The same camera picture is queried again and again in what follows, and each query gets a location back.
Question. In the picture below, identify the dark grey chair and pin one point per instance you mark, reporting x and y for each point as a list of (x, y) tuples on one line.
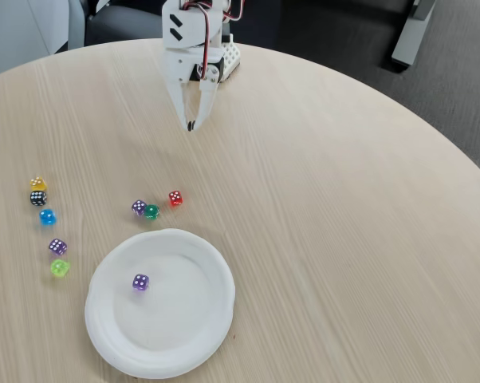
[(120, 24)]

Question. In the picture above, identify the red translucent die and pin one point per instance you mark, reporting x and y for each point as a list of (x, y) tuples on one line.
[(175, 198)]

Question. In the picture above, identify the lime green translucent die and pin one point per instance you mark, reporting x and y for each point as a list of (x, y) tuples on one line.
[(59, 268)]

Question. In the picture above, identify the yellow translucent die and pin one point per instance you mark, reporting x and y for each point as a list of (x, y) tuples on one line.
[(37, 183)]

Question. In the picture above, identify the purple translucent die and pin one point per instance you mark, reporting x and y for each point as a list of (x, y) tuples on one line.
[(57, 247), (140, 282), (138, 207)]

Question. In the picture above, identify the dark green translucent die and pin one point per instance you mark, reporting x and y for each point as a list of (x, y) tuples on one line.
[(152, 211)]

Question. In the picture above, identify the grey desk leg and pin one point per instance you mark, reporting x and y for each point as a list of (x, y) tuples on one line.
[(409, 36)]

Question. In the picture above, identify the white paper plate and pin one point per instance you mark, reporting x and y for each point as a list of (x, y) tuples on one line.
[(160, 303)]

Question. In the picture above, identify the blue translucent die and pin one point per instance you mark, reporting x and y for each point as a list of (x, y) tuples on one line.
[(48, 217)]

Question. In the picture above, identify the black die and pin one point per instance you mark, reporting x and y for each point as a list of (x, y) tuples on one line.
[(38, 198)]

